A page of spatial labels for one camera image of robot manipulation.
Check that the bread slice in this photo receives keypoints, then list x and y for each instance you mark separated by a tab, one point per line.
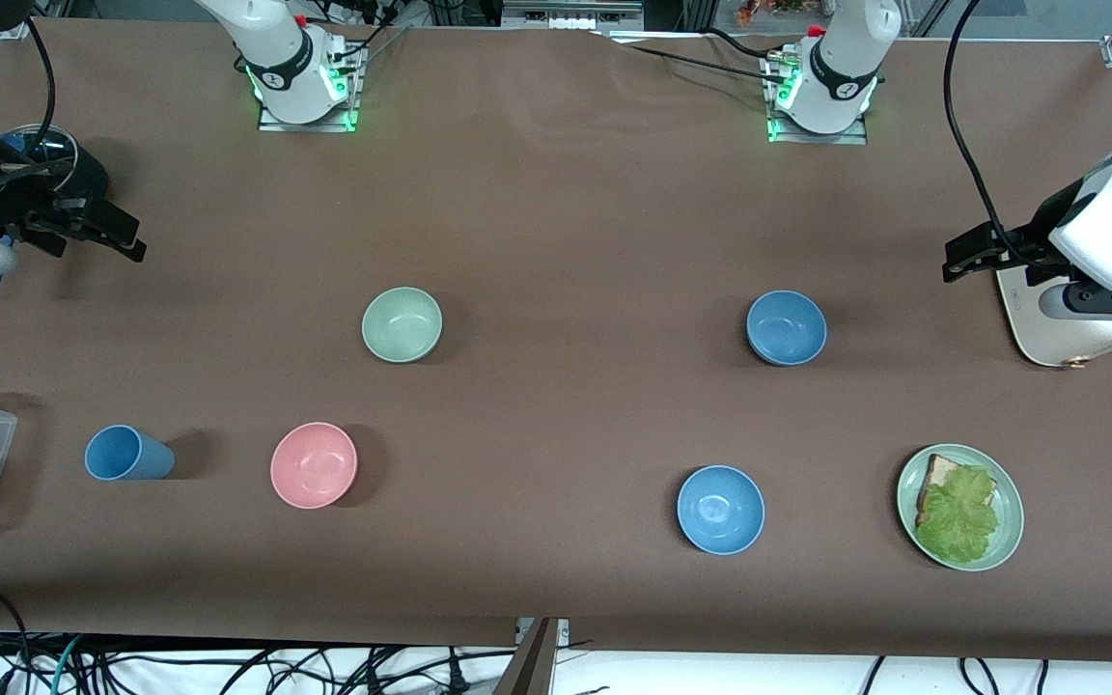
937	475

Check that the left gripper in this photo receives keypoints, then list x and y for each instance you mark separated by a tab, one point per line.
1037	236

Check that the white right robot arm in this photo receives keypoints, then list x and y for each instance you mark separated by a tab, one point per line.
276	58

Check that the blue cup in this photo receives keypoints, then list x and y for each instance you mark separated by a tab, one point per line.
126	454

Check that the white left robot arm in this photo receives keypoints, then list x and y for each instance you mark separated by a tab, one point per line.
846	72

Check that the cream toaster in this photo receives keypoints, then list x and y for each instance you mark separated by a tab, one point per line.
1048	338

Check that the pink bowl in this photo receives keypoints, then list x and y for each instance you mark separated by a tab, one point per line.
314	465

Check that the dark metal beam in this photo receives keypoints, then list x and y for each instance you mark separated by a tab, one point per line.
532	666

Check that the metal mounting bracket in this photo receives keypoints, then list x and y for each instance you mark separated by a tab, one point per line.
525	629

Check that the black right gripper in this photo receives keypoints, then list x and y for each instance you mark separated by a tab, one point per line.
46	202

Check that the grey power strip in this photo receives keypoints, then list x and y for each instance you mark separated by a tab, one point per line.
570	14

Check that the green bowl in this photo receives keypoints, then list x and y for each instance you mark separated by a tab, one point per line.
402	324

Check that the black round container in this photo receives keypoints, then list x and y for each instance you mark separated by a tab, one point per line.
83	174

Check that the green plate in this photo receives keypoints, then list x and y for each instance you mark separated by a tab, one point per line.
1010	521

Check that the blue bowl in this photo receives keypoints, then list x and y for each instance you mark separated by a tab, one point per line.
720	510
786	328

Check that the green lettuce leaf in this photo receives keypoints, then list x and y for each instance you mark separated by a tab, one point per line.
959	516

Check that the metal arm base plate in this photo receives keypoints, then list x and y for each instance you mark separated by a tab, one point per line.
812	138
271	124

